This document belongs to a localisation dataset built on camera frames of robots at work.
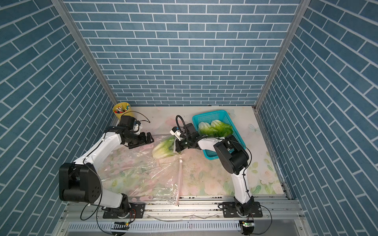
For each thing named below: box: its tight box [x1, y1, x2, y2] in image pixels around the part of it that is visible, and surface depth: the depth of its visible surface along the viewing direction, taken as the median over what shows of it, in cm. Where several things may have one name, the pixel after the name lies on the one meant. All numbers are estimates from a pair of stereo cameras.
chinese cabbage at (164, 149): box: [152, 136, 176, 160], surface depth 90 cm
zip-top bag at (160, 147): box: [130, 134, 181, 162], surface depth 90 cm
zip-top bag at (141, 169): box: [99, 140, 183, 196], surface depth 86 cm
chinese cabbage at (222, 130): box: [210, 119, 234, 138], surface depth 98 cm
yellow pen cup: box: [112, 101, 131, 120], surface depth 105 cm
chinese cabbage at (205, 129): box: [197, 121, 220, 137], surface depth 97 cm
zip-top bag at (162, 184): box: [100, 165, 184, 207], surface depth 84 cm
